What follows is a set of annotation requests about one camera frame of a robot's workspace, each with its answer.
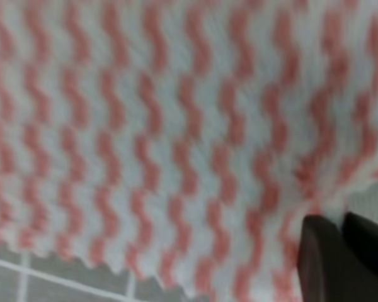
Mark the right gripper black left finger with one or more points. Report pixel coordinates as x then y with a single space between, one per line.
327 267

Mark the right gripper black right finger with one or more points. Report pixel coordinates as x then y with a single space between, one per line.
361 235

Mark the pink white wavy towel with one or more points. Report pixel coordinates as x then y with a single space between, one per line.
184 140

